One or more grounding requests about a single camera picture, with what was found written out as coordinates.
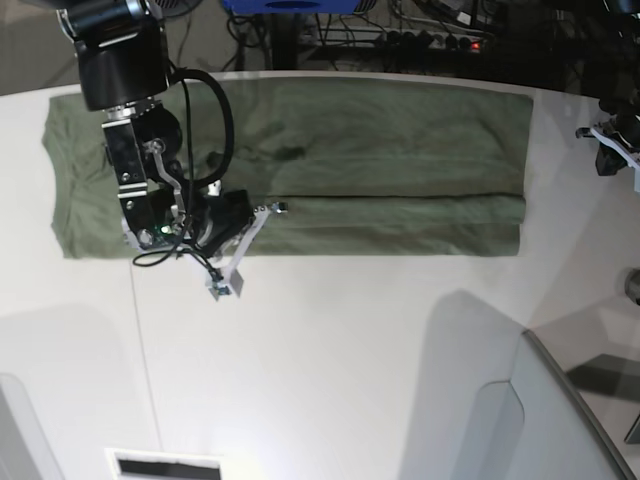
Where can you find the black power strip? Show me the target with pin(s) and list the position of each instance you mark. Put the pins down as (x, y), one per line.
(431, 40)

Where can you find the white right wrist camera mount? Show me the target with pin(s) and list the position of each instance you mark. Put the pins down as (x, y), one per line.
(226, 280)

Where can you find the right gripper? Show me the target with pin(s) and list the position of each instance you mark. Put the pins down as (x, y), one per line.
(217, 219)

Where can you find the green t-shirt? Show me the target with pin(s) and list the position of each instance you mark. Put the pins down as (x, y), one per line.
(367, 167)

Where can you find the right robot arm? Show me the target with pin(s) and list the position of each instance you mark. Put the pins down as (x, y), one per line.
(135, 173)

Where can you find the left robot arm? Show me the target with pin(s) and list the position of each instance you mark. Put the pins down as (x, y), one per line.
(617, 40)

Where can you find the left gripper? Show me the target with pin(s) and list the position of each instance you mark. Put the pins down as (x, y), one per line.
(626, 127)

